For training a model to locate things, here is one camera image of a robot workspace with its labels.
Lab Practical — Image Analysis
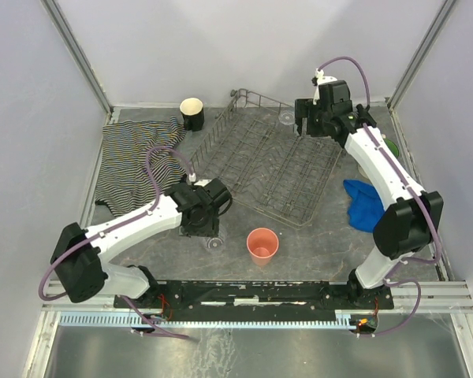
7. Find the striped cloth garment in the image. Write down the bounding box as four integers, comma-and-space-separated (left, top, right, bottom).
95, 117, 186, 217

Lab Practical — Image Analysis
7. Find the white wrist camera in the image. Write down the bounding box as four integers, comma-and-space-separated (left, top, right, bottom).
311, 69, 337, 105
187, 173, 211, 187

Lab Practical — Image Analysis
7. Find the black mug cream inside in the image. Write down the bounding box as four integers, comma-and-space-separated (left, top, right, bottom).
179, 98, 205, 132

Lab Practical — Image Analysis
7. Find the blue microfibre cloth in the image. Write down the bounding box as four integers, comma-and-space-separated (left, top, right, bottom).
343, 180, 385, 233

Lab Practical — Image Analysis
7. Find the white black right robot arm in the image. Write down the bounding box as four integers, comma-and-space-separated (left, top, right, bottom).
295, 76, 444, 303

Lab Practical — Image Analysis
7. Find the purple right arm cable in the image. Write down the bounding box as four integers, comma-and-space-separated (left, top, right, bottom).
318, 56, 442, 338

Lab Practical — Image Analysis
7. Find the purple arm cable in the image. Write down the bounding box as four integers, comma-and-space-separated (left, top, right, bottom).
318, 56, 442, 338
38, 145, 198, 340

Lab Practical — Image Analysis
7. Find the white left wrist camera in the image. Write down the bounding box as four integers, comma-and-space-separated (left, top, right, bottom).
187, 173, 211, 187

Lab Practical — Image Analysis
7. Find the light blue cable duct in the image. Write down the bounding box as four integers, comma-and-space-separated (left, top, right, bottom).
58, 310, 357, 328

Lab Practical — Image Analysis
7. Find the clear plastic cup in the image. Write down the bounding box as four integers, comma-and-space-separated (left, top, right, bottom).
204, 236, 225, 250
278, 110, 296, 126

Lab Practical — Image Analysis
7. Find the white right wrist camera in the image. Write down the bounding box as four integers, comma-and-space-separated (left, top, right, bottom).
311, 69, 337, 105

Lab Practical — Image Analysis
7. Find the salmon pink plastic cup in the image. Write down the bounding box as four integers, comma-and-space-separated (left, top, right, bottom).
246, 228, 279, 266

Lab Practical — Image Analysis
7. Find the grey wire dish rack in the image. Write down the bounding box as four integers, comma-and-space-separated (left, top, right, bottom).
192, 89, 341, 228

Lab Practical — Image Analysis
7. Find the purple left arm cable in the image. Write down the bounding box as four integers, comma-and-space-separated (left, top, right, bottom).
38, 145, 198, 340

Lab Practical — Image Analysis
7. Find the christmas mug green inside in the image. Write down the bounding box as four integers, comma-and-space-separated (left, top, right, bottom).
358, 134, 400, 176

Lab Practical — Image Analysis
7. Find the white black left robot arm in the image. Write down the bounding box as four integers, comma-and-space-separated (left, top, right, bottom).
50, 179, 233, 303

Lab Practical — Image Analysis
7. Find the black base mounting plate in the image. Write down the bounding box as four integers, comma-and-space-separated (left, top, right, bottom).
132, 280, 394, 317

